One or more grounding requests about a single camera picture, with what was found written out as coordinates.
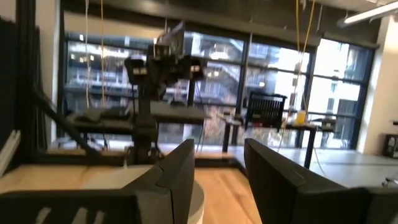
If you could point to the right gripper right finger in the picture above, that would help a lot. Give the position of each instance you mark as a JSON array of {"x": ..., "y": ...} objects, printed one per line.
[{"x": 280, "y": 193}]

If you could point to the black box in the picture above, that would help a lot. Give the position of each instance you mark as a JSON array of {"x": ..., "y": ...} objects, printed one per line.
[{"x": 392, "y": 146}]

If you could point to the white ceiling light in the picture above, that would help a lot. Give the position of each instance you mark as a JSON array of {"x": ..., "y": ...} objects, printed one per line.
[{"x": 367, "y": 14}]

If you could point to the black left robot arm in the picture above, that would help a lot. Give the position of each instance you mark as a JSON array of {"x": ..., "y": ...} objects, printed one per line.
[{"x": 144, "y": 124}]

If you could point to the large glass window wall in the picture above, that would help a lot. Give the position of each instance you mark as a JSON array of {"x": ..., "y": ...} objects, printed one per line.
[{"x": 217, "y": 46}]

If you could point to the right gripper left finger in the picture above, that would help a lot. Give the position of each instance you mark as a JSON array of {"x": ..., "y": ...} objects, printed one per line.
[{"x": 168, "y": 193}]

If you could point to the silver metal bracket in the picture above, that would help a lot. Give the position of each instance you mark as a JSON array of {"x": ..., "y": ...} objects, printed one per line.
[{"x": 9, "y": 152}]

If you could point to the black slatted crate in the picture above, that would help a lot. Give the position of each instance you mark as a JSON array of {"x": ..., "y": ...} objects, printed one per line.
[{"x": 264, "y": 109}]

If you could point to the dark desk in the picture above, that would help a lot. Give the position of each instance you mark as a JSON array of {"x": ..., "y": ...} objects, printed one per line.
[{"x": 174, "y": 113}]

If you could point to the yellow cup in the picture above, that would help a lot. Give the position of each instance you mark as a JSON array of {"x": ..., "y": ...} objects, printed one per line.
[{"x": 300, "y": 119}]

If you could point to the black table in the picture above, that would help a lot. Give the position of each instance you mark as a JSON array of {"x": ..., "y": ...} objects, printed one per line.
[{"x": 310, "y": 149}]

